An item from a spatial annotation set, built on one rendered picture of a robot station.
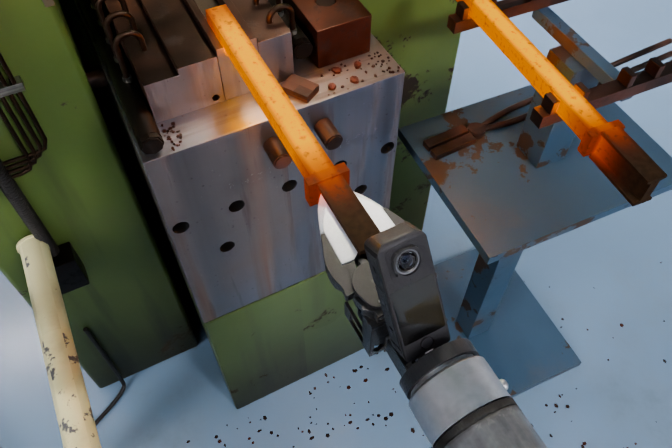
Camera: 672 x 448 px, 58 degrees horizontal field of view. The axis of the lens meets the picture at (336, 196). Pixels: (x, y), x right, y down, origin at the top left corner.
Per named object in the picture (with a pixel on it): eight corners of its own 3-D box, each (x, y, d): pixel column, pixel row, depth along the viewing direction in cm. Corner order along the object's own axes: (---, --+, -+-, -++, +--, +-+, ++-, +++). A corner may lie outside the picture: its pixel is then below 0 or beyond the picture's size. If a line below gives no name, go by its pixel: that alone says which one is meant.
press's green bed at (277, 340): (374, 344, 158) (385, 245, 121) (237, 410, 148) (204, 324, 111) (286, 193, 189) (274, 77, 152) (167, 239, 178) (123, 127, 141)
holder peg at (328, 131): (343, 146, 85) (343, 133, 83) (326, 153, 84) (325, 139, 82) (330, 128, 87) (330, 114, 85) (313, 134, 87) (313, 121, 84)
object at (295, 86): (319, 90, 84) (319, 84, 83) (307, 103, 82) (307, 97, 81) (292, 79, 85) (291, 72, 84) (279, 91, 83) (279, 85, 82)
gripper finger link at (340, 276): (308, 248, 58) (355, 320, 53) (307, 239, 57) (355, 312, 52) (350, 227, 60) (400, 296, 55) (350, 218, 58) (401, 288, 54)
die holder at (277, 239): (385, 244, 121) (405, 71, 86) (203, 324, 111) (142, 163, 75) (274, 76, 152) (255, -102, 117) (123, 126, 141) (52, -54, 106)
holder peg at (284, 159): (293, 165, 83) (292, 152, 81) (274, 172, 82) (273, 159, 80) (281, 146, 85) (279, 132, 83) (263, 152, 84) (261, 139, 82)
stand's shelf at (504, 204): (686, 183, 104) (691, 176, 102) (487, 265, 94) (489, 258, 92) (576, 76, 121) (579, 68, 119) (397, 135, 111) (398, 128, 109)
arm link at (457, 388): (438, 429, 45) (527, 380, 47) (406, 376, 48) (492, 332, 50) (427, 458, 51) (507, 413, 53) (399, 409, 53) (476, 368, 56)
